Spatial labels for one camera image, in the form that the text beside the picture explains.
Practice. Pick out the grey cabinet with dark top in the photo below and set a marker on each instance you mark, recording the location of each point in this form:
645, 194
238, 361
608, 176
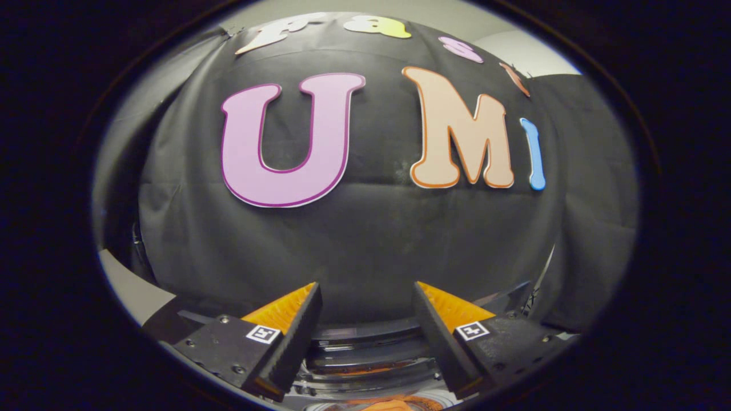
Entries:
137, 291

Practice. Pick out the black backdrop cloth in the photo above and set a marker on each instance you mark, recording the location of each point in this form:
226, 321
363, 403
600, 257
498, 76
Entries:
371, 240

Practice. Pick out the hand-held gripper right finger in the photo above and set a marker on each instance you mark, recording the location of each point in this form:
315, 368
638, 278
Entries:
440, 342

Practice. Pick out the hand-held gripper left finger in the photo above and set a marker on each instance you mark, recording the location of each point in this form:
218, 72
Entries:
300, 342

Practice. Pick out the orange garment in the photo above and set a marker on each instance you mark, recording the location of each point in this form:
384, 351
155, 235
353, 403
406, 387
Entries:
394, 406

